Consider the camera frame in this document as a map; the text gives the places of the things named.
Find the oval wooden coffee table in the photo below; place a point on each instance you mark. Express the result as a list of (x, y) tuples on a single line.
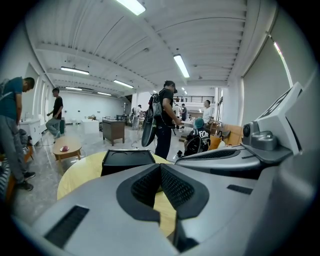
[(67, 147)]

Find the black oval bag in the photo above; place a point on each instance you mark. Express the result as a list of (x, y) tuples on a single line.
[(148, 132)]

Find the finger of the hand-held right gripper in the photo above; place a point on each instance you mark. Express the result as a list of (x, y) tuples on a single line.
[(215, 155), (217, 165)]

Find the small pink object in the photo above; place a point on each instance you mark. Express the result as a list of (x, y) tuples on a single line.
[(64, 149)]

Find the striped blanket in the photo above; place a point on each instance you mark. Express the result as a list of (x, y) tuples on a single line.
[(3, 180)]

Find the long ceiling light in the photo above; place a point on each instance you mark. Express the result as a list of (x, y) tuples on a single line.
[(73, 88), (131, 6), (104, 93), (75, 70), (181, 65), (123, 83)]

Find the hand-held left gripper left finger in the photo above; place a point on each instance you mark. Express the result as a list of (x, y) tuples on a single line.
[(112, 230)]

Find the black grey backpack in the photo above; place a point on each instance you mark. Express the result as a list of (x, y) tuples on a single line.
[(155, 107)]

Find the grey roller blind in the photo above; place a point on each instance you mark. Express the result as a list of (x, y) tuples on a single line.
[(265, 87)]

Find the black box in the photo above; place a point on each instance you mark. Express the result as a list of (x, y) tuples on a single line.
[(127, 161)]

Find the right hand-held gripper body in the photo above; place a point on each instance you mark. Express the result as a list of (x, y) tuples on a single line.
[(280, 130)]

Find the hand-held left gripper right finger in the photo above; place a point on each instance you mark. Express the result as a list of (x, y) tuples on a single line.
[(237, 212)]

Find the dark wooden cabinet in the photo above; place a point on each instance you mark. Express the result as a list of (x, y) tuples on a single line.
[(113, 130)]

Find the white pedestal block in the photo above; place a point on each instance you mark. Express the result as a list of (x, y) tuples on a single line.
[(90, 126)]

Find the black metal railing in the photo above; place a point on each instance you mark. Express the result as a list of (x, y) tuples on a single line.
[(197, 99)]

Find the green bin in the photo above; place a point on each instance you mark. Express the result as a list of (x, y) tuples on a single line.
[(63, 126)]

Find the white sink cabinet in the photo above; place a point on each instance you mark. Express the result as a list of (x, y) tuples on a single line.
[(31, 130)]

